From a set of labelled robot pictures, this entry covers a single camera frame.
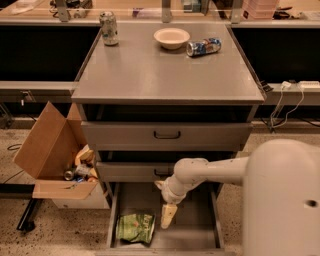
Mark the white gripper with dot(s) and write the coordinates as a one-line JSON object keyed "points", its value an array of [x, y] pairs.
{"points": [[169, 196]]}

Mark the green jalapeno chip bag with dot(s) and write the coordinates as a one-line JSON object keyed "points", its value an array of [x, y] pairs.
{"points": [[135, 228]]}

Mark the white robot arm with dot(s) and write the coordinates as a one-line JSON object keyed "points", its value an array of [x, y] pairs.
{"points": [[281, 195]]}

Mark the grey bottom drawer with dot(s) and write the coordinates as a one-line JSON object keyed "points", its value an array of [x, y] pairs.
{"points": [[194, 231]]}

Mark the grey top drawer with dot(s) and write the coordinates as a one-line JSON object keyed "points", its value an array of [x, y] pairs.
{"points": [[140, 136]]}

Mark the grey drawer cabinet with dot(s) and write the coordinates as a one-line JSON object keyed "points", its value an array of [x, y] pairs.
{"points": [[140, 81]]}

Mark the small silver can in box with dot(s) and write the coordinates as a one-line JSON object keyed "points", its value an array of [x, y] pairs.
{"points": [[69, 175]]}

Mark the brown cardboard box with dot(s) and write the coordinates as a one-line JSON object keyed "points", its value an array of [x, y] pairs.
{"points": [[50, 150]]}

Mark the blue crushed soda can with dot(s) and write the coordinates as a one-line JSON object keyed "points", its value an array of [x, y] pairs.
{"points": [[203, 47]]}

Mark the white power strip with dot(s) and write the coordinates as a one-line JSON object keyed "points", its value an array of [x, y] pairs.
{"points": [[309, 84]]}

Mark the white green soda can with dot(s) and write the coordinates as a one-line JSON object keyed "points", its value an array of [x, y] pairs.
{"points": [[109, 28]]}

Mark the pink plastic container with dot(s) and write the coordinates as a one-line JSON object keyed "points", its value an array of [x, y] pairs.
{"points": [[259, 9]]}

